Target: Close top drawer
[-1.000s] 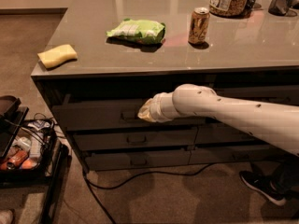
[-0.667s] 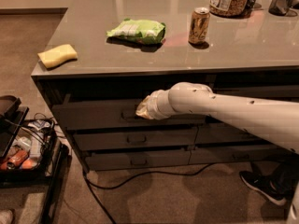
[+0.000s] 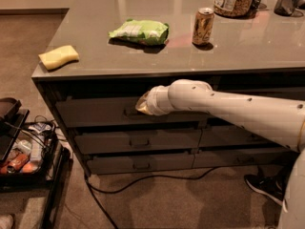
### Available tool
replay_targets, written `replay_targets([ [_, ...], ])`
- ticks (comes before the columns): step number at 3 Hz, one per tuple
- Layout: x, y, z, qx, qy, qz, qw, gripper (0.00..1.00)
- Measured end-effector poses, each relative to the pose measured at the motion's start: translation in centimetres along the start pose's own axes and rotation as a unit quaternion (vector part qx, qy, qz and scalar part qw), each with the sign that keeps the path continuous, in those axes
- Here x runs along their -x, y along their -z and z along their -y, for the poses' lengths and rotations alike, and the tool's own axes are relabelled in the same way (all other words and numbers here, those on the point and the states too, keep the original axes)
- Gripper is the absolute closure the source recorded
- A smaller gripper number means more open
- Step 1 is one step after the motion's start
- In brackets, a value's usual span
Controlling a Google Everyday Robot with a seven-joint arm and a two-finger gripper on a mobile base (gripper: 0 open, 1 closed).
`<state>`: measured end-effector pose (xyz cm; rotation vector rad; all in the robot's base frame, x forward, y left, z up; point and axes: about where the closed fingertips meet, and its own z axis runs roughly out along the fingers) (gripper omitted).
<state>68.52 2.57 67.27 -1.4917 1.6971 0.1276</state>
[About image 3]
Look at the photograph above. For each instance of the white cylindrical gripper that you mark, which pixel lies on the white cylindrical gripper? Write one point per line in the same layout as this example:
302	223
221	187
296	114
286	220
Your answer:
152	103

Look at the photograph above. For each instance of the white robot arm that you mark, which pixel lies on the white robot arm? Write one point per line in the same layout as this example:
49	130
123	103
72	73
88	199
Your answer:
280	120

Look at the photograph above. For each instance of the grey counter cabinet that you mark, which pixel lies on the grey counter cabinet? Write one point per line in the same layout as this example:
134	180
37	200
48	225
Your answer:
263	50

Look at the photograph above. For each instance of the green snack bag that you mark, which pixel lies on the green snack bag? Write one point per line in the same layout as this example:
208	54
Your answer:
144	32

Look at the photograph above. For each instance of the yellow sponge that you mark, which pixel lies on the yellow sponge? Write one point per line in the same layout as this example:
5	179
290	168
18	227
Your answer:
58	57

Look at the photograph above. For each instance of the gold drink can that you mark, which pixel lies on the gold drink can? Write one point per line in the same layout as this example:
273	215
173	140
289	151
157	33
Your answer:
203	25

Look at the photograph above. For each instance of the black cart with clutter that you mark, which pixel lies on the black cart with clutter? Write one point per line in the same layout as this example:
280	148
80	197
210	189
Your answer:
34	168

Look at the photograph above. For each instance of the black sneaker with white sole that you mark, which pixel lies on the black sneaker with white sole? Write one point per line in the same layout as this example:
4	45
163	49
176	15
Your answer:
265	186

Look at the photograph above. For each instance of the white shoe tip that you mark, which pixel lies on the white shoe tip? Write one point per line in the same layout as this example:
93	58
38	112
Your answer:
6	221

